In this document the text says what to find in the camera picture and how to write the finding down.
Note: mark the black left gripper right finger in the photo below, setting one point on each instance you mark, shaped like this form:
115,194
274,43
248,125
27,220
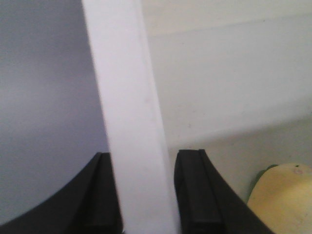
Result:
207,204

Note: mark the white plastic tote box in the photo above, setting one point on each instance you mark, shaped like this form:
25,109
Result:
141,80

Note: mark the yellow plush egg toy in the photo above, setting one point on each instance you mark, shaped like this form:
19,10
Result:
282,199

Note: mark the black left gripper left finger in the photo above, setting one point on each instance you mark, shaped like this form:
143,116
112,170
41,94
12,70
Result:
88,204

